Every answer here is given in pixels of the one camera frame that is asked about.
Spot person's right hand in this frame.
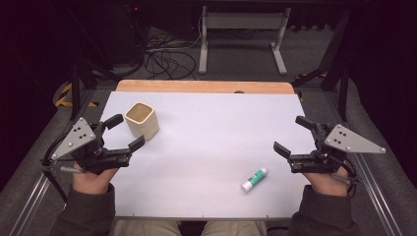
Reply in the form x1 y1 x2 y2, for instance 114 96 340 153
302 165 351 198

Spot beige square cup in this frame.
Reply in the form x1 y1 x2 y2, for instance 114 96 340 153
124 101 160 142

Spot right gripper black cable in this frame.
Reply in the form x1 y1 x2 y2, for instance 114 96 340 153
328 156 361 199

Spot grey metal stand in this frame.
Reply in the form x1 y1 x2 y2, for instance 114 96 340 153
198 5 292 77

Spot green and white glue stick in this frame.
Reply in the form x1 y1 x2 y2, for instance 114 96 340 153
240 167 268 194

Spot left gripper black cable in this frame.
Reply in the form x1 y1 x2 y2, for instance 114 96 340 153
39 130 87 205

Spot aluminium rail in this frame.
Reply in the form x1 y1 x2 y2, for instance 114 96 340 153
9 172 53 236
351 152 396 236

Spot black tripod stand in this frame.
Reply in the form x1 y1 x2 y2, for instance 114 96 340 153
290 8 353 123
67 6 146 122

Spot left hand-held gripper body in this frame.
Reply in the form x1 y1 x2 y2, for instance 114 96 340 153
50 117 133 176

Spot black floor cables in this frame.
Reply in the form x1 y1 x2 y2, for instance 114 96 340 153
143 14 202 82

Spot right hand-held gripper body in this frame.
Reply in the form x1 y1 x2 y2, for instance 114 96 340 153
288 122 387 174

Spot person's legs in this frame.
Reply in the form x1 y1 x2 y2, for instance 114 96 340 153
112 219 268 236

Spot yellow and black floor tape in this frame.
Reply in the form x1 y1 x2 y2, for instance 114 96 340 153
53 82 99 109

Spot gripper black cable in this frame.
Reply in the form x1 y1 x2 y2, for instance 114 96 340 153
39 130 87 205
328 156 361 199

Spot white table mat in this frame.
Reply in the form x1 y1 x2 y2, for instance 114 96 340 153
98 90 318 219

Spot person's left hand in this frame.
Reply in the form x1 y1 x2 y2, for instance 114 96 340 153
72 162 119 196

